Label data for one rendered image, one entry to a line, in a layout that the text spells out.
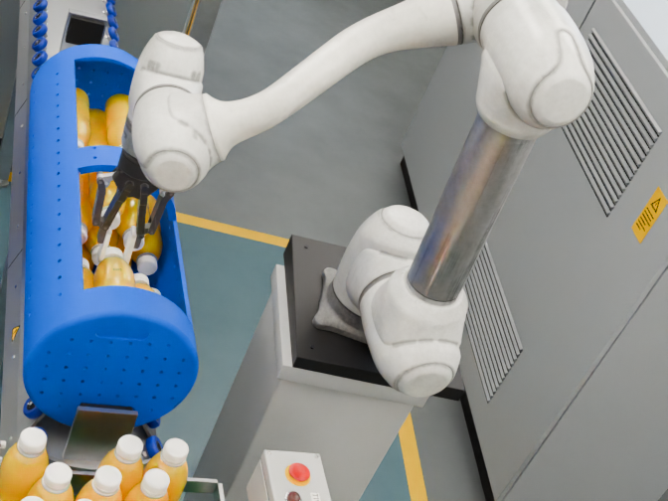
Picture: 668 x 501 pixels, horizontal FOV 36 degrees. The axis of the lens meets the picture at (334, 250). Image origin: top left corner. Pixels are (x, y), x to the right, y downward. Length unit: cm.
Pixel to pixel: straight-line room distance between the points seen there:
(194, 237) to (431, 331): 224
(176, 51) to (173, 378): 55
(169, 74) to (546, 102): 56
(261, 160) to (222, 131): 307
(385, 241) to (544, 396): 135
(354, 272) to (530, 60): 68
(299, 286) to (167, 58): 72
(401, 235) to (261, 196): 242
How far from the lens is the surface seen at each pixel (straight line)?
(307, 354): 201
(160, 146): 145
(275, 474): 168
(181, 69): 159
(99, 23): 279
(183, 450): 164
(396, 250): 194
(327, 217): 436
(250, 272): 388
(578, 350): 306
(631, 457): 333
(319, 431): 218
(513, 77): 149
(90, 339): 167
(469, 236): 170
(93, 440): 179
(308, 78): 155
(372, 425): 218
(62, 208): 188
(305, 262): 220
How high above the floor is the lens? 231
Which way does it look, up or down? 33 degrees down
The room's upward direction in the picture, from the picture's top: 25 degrees clockwise
